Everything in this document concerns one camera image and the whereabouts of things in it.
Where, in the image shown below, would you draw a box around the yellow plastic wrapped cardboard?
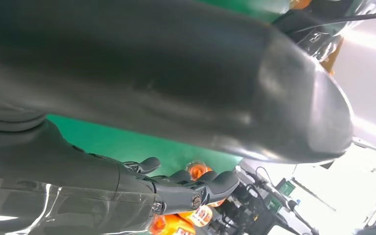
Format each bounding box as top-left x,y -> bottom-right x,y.
320,37 -> 344,74

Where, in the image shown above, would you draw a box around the green table mat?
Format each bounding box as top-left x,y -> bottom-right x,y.
47,0 -> 294,177

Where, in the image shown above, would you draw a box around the black equipment with cables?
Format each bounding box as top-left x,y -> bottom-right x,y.
212,160 -> 320,235

